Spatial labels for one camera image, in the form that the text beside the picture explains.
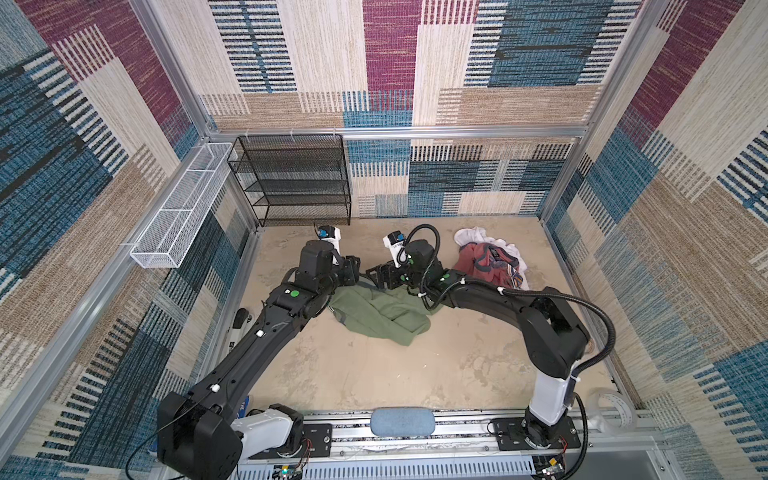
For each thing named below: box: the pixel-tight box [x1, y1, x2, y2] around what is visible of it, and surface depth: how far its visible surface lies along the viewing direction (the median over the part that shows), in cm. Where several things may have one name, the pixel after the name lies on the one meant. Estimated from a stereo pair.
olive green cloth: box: [329, 284, 443, 346], surface depth 94 cm
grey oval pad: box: [370, 407, 436, 437], surface depth 75 cm
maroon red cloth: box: [453, 242, 523, 289], surface depth 96 cm
